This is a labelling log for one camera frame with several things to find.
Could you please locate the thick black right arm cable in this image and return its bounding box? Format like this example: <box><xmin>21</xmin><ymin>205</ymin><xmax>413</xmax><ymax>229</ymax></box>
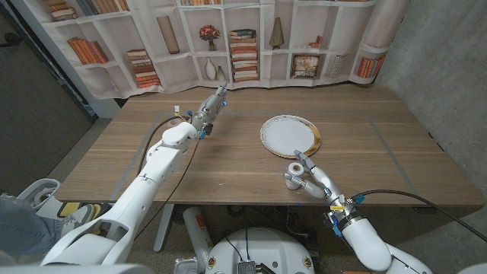
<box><xmin>349</xmin><ymin>189</ymin><xmax>487</xmax><ymax>244</ymax></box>

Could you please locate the grey electronics box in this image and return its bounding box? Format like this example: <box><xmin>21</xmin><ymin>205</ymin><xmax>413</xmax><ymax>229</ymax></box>
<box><xmin>237</xmin><ymin>260</ymin><xmax>277</xmax><ymax>274</ymax></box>

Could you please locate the foil tray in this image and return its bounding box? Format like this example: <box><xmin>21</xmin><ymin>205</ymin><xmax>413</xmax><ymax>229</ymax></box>
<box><xmin>173</xmin><ymin>256</ymin><xmax>199</xmax><ymax>274</ymax></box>

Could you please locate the printed bookshelf backdrop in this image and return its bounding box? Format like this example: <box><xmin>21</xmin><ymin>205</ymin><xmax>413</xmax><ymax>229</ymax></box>
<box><xmin>11</xmin><ymin>0</ymin><xmax>412</xmax><ymax>100</ymax></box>

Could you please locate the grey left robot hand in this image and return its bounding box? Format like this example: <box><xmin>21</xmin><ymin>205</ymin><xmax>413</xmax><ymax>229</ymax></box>
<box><xmin>189</xmin><ymin>82</ymin><xmax>228</xmax><ymax>133</ymax></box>

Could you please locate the white sneaker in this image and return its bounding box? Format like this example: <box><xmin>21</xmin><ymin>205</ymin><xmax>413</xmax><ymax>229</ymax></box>
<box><xmin>56</xmin><ymin>204</ymin><xmax>96</xmax><ymax>244</ymax></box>

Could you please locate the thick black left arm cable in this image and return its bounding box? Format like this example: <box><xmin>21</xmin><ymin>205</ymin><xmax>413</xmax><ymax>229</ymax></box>
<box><xmin>136</xmin><ymin>105</ymin><xmax>191</xmax><ymax>176</ymax></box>

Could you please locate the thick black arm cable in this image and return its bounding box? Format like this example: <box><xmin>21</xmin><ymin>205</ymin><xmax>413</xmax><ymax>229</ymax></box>
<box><xmin>349</xmin><ymin>189</ymin><xmax>487</xmax><ymax>244</ymax></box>
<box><xmin>136</xmin><ymin>105</ymin><xmax>191</xmax><ymax>176</ymax></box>

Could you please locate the white roll with orange label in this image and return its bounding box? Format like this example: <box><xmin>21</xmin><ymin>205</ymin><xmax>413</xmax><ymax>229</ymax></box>
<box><xmin>182</xmin><ymin>206</ymin><xmax>214</xmax><ymax>273</ymax></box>

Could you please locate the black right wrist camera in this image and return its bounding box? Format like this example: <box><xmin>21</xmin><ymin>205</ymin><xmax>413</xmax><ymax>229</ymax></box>
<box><xmin>326</xmin><ymin>211</ymin><xmax>345</xmax><ymax>237</ymax></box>

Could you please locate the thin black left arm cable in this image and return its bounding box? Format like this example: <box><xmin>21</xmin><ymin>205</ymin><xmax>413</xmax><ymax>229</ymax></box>
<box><xmin>132</xmin><ymin>139</ymin><xmax>202</xmax><ymax>241</ymax></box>

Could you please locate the white tape roll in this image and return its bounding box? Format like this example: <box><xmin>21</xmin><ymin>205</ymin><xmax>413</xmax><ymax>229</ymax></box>
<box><xmin>285</xmin><ymin>161</ymin><xmax>305</xmax><ymax>191</ymax></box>

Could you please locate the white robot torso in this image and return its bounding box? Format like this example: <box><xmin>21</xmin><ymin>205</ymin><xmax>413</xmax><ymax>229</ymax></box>
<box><xmin>0</xmin><ymin>263</ymin><xmax>153</xmax><ymax>274</ymax></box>

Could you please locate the white round bin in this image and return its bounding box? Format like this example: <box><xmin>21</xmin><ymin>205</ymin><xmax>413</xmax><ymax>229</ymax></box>
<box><xmin>17</xmin><ymin>177</ymin><xmax>62</xmax><ymax>212</ymax></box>

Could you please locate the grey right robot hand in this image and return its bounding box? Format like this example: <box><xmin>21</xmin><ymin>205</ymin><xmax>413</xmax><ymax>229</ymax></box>
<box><xmin>283</xmin><ymin>149</ymin><xmax>348</xmax><ymax>209</ymax></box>

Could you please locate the person's leg in jeans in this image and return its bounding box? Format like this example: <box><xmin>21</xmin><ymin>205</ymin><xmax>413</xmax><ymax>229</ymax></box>
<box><xmin>0</xmin><ymin>193</ymin><xmax>65</xmax><ymax>258</ymax></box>

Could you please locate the yellow floor pad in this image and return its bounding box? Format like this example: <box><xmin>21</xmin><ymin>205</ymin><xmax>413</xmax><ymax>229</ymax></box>
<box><xmin>56</xmin><ymin>201</ymin><xmax>102</xmax><ymax>220</ymax></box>

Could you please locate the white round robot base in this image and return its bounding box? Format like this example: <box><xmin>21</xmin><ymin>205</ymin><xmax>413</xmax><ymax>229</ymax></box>
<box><xmin>204</xmin><ymin>227</ymin><xmax>316</xmax><ymax>274</ymax></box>

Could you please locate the white gold-rimmed paper plate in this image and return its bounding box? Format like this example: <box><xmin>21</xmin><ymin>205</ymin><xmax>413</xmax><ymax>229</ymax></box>
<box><xmin>259</xmin><ymin>114</ymin><xmax>323</xmax><ymax>160</ymax></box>

